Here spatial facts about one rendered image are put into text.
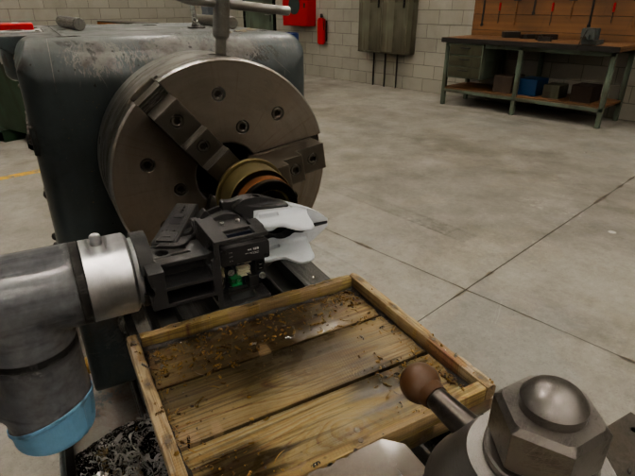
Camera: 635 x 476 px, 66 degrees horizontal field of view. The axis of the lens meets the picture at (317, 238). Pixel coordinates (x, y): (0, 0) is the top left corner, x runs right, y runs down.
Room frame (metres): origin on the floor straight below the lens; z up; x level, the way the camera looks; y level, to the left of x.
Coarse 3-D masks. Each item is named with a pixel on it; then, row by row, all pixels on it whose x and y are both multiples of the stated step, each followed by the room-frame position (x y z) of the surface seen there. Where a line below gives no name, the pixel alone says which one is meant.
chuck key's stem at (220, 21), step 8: (216, 0) 0.71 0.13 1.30; (224, 0) 0.71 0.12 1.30; (216, 8) 0.71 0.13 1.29; (224, 8) 0.71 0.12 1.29; (216, 16) 0.71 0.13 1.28; (224, 16) 0.71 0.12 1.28; (216, 24) 0.71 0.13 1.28; (224, 24) 0.71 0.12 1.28; (216, 32) 0.71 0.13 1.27; (224, 32) 0.71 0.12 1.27; (216, 40) 0.72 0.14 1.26; (224, 40) 0.72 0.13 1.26; (216, 48) 0.72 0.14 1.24; (224, 48) 0.72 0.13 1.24
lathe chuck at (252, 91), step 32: (160, 64) 0.70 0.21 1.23; (192, 64) 0.66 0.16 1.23; (224, 64) 0.68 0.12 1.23; (256, 64) 0.70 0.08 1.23; (128, 96) 0.66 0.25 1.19; (192, 96) 0.65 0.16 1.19; (224, 96) 0.68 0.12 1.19; (256, 96) 0.70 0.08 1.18; (288, 96) 0.72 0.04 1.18; (128, 128) 0.61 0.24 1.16; (160, 128) 0.63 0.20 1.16; (224, 128) 0.67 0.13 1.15; (256, 128) 0.69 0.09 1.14; (288, 128) 0.72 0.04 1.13; (128, 160) 0.61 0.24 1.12; (160, 160) 0.63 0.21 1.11; (192, 160) 0.65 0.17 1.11; (128, 192) 0.61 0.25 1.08; (160, 192) 0.63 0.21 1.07; (192, 192) 0.65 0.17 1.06; (128, 224) 0.60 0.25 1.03; (160, 224) 0.62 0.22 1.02
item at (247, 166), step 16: (256, 160) 0.60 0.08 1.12; (224, 176) 0.58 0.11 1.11; (240, 176) 0.56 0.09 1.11; (256, 176) 0.57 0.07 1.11; (272, 176) 0.56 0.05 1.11; (224, 192) 0.57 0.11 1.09; (240, 192) 0.54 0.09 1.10; (256, 192) 0.54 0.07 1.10; (272, 192) 0.61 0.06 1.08; (288, 192) 0.56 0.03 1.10
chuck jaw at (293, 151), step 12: (288, 144) 0.71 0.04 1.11; (300, 144) 0.70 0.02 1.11; (312, 144) 0.70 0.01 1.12; (252, 156) 0.68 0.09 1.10; (264, 156) 0.68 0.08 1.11; (276, 156) 0.67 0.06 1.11; (288, 156) 0.66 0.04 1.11; (300, 156) 0.66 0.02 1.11; (312, 156) 0.70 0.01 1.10; (324, 156) 0.70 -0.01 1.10; (288, 168) 0.63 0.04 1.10; (300, 168) 0.66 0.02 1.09; (312, 168) 0.69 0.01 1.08; (288, 180) 0.63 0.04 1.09; (300, 180) 0.66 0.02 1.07
